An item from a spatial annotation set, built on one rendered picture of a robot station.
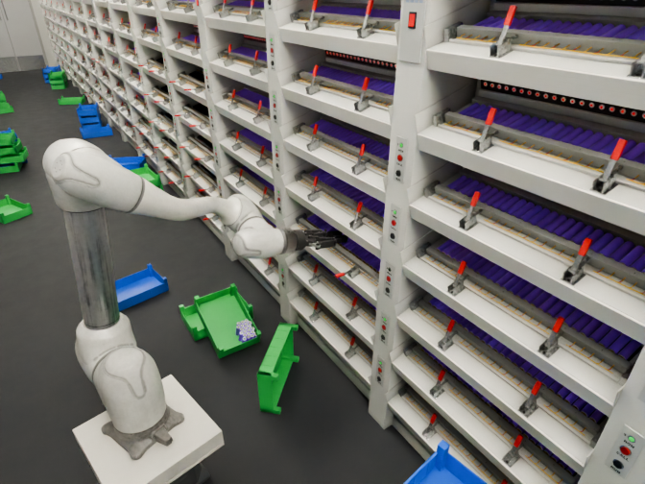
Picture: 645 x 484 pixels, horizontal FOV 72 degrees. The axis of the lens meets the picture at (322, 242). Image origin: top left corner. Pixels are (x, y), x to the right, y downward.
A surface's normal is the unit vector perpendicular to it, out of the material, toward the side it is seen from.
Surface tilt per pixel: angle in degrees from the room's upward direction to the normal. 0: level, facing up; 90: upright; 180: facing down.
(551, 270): 17
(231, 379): 0
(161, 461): 2
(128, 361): 4
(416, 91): 90
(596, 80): 107
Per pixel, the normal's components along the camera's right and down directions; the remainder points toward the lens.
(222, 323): 0.22, -0.65
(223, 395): 0.00, -0.87
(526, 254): -0.24, -0.75
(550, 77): -0.80, 0.51
